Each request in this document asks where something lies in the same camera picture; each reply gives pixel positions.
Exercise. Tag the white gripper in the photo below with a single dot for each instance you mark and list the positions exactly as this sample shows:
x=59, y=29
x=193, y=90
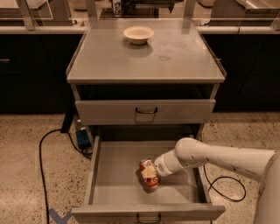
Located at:
x=161, y=166

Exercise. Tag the red coke can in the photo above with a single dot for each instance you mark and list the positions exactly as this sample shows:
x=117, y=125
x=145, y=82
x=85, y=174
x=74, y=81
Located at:
x=150, y=182

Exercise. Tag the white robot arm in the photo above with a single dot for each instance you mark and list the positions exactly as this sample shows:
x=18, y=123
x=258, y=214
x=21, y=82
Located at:
x=260, y=165

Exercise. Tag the open grey middle drawer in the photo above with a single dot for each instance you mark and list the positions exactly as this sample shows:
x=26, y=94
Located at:
x=116, y=192

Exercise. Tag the closed grey top drawer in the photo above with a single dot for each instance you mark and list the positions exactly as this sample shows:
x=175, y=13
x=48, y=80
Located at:
x=132, y=112

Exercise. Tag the grey metal drawer cabinet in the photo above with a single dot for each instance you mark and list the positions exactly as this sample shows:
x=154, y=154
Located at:
x=141, y=132

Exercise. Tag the blue power box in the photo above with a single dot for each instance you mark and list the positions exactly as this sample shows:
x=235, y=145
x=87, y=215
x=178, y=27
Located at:
x=82, y=139

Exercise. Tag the blue tape floor mark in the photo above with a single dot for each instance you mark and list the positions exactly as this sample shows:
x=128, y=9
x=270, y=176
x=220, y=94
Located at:
x=58, y=219

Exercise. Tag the white ceramic bowl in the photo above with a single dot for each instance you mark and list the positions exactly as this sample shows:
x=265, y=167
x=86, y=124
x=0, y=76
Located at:
x=138, y=35

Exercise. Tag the dark counter cabinet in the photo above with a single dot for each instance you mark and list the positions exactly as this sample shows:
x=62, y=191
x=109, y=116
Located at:
x=32, y=70

